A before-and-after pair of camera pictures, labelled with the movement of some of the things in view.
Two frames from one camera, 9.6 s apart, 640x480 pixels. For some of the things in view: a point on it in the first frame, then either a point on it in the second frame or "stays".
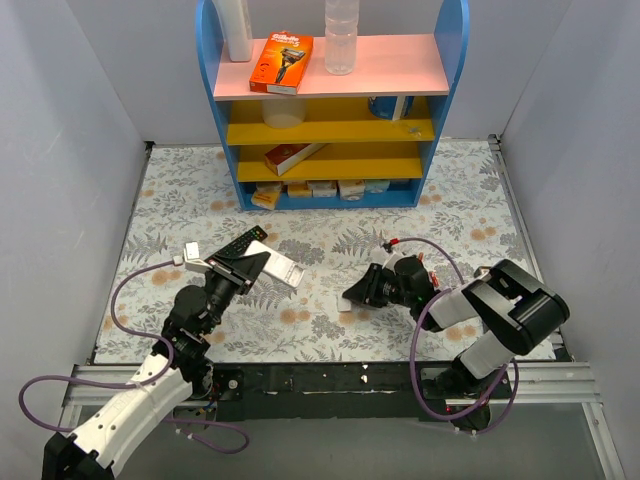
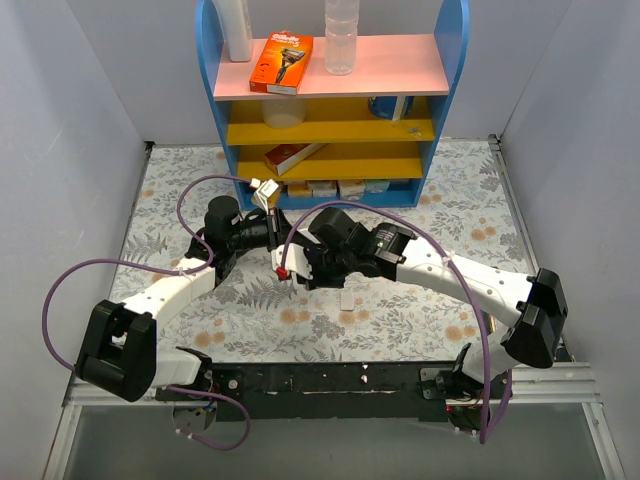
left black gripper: [229, 273] → [275, 226]
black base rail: [396, 392] stays
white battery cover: [344, 305] stays
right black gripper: [375, 285] → [316, 267]
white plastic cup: [283, 113] stays
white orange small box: [353, 190] stays
